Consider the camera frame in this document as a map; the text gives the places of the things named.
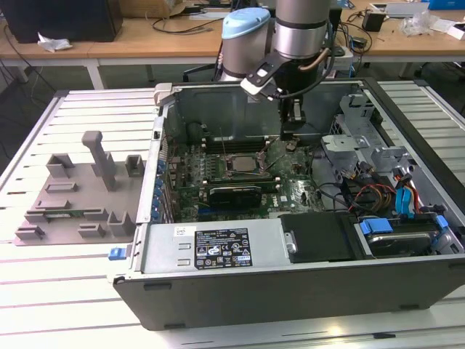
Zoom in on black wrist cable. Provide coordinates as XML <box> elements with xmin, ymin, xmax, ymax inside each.
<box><xmin>267</xmin><ymin>17</ymin><xmax>337</xmax><ymax>102</ymax></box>

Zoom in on white box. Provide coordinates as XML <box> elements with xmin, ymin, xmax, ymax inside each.
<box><xmin>446</xmin><ymin>20</ymin><xmax>465</xmax><ymax>40</ymax></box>

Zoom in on crumpled white paper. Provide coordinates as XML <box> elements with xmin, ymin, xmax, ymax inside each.
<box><xmin>37</xmin><ymin>31</ymin><xmax>73</xmax><ymax>52</ymax></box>

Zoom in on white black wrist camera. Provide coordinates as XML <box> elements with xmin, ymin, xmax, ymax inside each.
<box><xmin>239</xmin><ymin>54</ymin><xmax>283</xmax><ymax>97</ymax></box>

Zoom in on CPU socket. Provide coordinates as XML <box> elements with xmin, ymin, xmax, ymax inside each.
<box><xmin>225</xmin><ymin>151</ymin><xmax>268</xmax><ymax>177</ymax></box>

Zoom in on black graphics card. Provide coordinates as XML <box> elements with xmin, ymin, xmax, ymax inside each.
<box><xmin>206</xmin><ymin>184</ymin><xmax>263</xmax><ymax>211</ymax></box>

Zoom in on silver drive cage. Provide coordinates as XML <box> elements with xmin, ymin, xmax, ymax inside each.
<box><xmin>321</xmin><ymin>92</ymin><xmax>419</xmax><ymax>182</ymax></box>

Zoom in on red yellow power wires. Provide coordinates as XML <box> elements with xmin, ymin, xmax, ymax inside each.
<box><xmin>347</xmin><ymin>183</ymin><xmax>397</xmax><ymax>215</ymax></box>

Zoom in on grey flat tray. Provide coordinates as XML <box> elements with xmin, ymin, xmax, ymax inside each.
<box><xmin>369</xmin><ymin>1</ymin><xmax>430</xmax><ymax>19</ymax></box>

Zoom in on blue data cable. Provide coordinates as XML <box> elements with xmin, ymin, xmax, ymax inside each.
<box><xmin>394</xmin><ymin>167</ymin><xmax>419</xmax><ymax>219</ymax></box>

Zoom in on black computer tower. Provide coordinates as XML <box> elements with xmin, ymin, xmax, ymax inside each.
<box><xmin>0</xmin><ymin>0</ymin><xmax>124</xmax><ymax>44</ymax></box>

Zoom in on black RAM slot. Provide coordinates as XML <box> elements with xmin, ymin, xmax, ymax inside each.
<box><xmin>206</xmin><ymin>143</ymin><xmax>270</xmax><ymax>153</ymax></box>
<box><xmin>205</xmin><ymin>136</ymin><xmax>270</xmax><ymax>145</ymax></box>

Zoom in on blue box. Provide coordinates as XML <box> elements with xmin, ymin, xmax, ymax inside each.
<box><xmin>428</xmin><ymin>0</ymin><xmax>465</xmax><ymax>10</ymax></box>

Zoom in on silver power supply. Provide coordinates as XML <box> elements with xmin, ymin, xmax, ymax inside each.
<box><xmin>139</xmin><ymin>217</ymin><xmax>291</xmax><ymax>276</ymax></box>

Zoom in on black open PC case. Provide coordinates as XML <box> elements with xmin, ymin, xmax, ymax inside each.
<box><xmin>107</xmin><ymin>76</ymin><xmax>465</xmax><ymax>332</ymax></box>

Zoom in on clear plastic bags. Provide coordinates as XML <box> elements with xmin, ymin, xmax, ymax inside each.
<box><xmin>401</xmin><ymin>10</ymin><xmax>437</xmax><ymax>37</ymax></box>

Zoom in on grey parts rack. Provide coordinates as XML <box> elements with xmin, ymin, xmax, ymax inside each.
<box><xmin>13</xmin><ymin>130</ymin><xmax>148</xmax><ymax>248</ymax></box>

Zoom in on black drive bay cover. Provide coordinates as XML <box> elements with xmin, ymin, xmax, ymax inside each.
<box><xmin>279</xmin><ymin>212</ymin><xmax>368</xmax><ymax>265</ymax></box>

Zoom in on black rating label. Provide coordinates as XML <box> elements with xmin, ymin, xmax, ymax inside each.
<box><xmin>195</xmin><ymin>228</ymin><xmax>252</xmax><ymax>270</ymax></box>

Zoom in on wooden desk white frame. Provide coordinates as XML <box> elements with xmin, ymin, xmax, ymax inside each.
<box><xmin>89</xmin><ymin>0</ymin><xmax>465</xmax><ymax>84</ymax></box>
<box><xmin>0</xmin><ymin>34</ymin><xmax>106</xmax><ymax>90</ymax></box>

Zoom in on green motherboard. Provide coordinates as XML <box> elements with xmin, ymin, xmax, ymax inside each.
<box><xmin>165</xmin><ymin>137</ymin><xmax>328</xmax><ymax>223</ymax></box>

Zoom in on green RAM stick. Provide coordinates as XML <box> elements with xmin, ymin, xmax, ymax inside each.
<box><xmin>42</xmin><ymin>209</ymin><xmax>105</xmax><ymax>220</ymax></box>

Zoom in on silver CPU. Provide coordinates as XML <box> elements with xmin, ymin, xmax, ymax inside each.
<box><xmin>231</xmin><ymin>157</ymin><xmax>256</xmax><ymax>174</ymax></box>

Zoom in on hard disk in blue carrier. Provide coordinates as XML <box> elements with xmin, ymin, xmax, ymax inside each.
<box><xmin>357</xmin><ymin>214</ymin><xmax>451</xmax><ymax>260</ymax></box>

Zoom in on red data cable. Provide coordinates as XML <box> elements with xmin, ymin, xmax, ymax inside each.
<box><xmin>406</xmin><ymin>181</ymin><xmax>424</xmax><ymax>216</ymax></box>

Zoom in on metal socket cover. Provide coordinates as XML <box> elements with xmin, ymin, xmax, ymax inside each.
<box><xmin>255</xmin><ymin>139</ymin><xmax>284</xmax><ymax>172</ymax></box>

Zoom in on small black cube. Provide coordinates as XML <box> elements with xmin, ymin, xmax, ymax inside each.
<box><xmin>362</xmin><ymin>10</ymin><xmax>385</xmax><ymax>33</ymax></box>

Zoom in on grey case handle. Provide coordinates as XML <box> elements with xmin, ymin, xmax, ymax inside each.
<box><xmin>152</xmin><ymin>82</ymin><xmax>174</xmax><ymax>108</ymax></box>

